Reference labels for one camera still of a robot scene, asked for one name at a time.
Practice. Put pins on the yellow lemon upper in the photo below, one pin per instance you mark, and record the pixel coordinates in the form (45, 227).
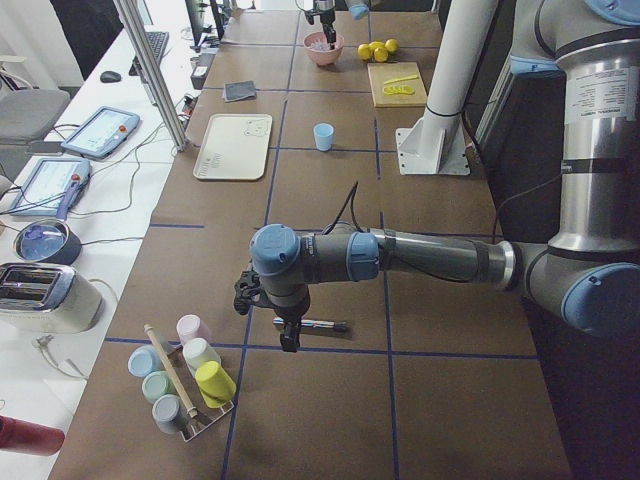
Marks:
(391, 45)

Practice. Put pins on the white cup on rack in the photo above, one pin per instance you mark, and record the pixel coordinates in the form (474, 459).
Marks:
(197, 352)

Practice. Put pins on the white bear tray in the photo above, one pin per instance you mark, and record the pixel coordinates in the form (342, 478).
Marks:
(234, 148)

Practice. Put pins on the lemon slices row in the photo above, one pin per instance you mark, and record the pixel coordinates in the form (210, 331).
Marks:
(393, 90)

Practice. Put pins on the pink bowl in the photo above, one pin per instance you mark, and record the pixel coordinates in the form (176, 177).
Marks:
(323, 58)

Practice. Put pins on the grey folded cloth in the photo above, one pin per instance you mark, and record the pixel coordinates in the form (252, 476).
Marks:
(239, 91)

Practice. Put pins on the steel muddler black tip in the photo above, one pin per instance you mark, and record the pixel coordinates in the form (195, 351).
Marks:
(338, 327)

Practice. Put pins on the black computer mouse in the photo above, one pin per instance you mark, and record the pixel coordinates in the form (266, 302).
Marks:
(109, 77)

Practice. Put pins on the aluminium frame post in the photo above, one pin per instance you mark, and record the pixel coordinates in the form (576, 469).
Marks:
(132, 22)

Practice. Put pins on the yellow plastic knife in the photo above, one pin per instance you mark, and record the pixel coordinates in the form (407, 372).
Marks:
(400, 79)

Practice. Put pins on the green cup on rack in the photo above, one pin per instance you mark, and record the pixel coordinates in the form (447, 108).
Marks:
(157, 384)

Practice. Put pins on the grey cup on rack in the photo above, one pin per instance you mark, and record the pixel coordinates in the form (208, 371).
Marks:
(169, 414)

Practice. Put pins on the wooden stick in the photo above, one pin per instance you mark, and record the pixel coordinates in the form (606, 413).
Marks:
(181, 391)

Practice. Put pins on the cream toaster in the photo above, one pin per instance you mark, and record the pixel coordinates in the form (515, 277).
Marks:
(49, 298)

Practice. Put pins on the teach pendant far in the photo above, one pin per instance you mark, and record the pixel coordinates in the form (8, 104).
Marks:
(102, 133)

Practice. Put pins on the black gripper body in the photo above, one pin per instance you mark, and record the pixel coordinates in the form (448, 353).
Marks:
(291, 311)
(325, 7)

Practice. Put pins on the black keyboard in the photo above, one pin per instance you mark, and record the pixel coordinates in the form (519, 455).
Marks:
(158, 41)

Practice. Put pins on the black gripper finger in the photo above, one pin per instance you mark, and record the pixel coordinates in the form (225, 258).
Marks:
(290, 342)
(330, 35)

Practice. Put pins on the bamboo cutting board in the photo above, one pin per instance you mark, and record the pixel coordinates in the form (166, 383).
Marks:
(379, 72)

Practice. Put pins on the pile of clear ice cubes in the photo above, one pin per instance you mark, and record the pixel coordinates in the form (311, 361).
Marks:
(322, 46)

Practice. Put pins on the teach pendant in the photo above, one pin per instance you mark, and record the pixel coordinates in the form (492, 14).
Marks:
(41, 194)
(102, 133)

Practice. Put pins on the red bottle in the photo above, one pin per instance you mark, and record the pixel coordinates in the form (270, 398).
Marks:
(30, 438)

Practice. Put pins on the blue cup on rack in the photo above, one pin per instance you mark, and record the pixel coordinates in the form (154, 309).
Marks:
(143, 361)

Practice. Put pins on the grey office chair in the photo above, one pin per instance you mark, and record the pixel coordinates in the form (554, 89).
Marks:
(28, 115)

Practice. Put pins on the pink cup on rack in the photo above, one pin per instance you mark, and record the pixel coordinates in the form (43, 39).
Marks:
(191, 326)

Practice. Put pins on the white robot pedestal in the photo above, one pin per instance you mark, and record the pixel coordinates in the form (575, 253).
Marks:
(435, 145)

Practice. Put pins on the teach pendant near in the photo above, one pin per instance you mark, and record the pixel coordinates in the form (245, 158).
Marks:
(41, 194)

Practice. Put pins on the yellow lemon middle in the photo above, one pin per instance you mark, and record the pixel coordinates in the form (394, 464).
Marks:
(364, 52)

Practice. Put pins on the yellow cup on rack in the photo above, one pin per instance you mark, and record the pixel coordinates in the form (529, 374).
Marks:
(215, 384)

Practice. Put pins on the white wire cup rack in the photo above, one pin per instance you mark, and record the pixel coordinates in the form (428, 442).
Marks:
(203, 421)

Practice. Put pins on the light blue cup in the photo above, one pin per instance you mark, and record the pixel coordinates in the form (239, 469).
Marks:
(323, 136)

